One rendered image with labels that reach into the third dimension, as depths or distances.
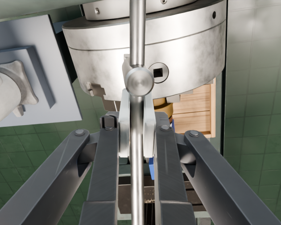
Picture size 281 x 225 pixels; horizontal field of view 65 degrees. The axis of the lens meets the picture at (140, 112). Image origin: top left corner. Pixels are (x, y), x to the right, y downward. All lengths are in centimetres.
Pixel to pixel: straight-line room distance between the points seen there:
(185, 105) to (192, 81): 40
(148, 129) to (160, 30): 20
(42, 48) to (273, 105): 165
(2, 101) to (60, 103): 26
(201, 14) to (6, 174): 264
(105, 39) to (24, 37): 65
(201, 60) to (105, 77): 16
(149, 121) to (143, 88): 3
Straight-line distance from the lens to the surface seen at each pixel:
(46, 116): 108
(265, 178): 247
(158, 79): 35
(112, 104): 42
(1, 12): 41
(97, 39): 36
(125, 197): 96
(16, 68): 94
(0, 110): 84
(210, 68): 40
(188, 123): 82
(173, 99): 51
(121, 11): 38
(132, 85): 16
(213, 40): 40
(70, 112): 102
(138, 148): 19
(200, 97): 77
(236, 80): 178
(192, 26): 35
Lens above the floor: 156
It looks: 59 degrees down
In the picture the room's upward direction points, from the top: 171 degrees counter-clockwise
